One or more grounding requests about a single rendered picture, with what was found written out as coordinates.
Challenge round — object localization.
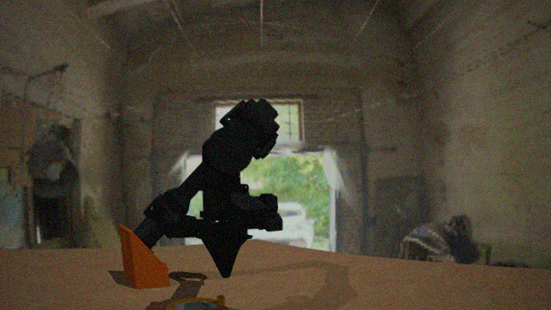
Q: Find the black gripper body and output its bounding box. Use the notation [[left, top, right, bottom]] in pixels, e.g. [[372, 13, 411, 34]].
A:
[[160, 177, 283, 239]]

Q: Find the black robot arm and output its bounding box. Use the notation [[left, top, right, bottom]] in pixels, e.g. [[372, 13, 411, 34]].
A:
[[134, 97, 280, 254]]

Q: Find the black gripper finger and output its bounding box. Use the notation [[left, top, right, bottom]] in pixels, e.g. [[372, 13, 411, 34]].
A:
[[195, 233, 229, 278], [223, 233, 253, 278]]

